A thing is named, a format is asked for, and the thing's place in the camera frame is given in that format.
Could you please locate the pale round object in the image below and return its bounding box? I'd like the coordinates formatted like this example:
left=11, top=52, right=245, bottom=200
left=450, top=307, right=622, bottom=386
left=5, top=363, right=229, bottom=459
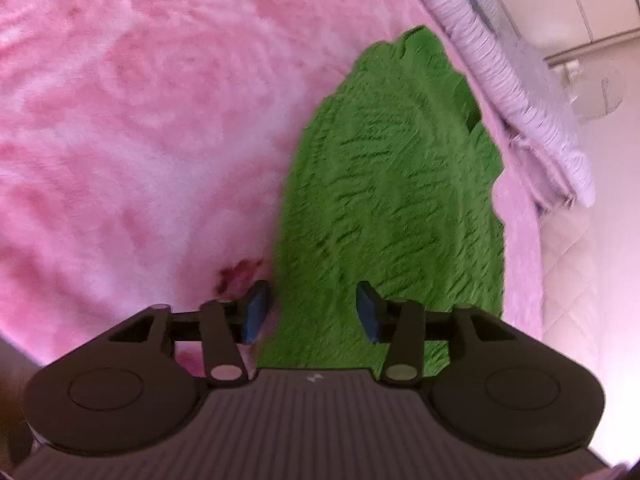
left=564, top=60, right=627, bottom=121

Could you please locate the pale striped quilt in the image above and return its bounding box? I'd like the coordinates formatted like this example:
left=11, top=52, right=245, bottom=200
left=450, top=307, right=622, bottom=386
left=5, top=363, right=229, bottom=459
left=390, top=0, right=597, bottom=207

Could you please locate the cream wardrobe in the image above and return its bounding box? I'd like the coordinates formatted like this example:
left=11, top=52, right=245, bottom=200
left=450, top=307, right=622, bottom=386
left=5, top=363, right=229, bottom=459
left=482, top=0, right=640, bottom=63

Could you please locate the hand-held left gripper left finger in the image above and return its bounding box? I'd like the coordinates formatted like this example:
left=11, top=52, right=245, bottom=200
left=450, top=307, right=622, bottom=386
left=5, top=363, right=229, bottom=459
left=107, top=280, right=274, bottom=387

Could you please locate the green knitted sweater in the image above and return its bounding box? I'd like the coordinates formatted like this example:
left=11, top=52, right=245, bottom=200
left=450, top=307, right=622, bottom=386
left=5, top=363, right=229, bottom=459
left=257, top=25, right=506, bottom=379

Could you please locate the pink fluffy blanket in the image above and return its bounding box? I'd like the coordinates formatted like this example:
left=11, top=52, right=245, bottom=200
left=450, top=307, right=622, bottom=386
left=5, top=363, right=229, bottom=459
left=0, top=0, right=547, bottom=376

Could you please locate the white quilted mattress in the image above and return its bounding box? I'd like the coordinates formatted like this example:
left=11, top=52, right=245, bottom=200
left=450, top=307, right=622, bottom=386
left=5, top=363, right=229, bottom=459
left=541, top=202, right=603, bottom=366

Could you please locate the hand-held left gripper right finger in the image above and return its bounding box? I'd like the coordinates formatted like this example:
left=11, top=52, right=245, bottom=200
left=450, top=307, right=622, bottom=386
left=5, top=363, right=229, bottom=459
left=355, top=282, right=522, bottom=385

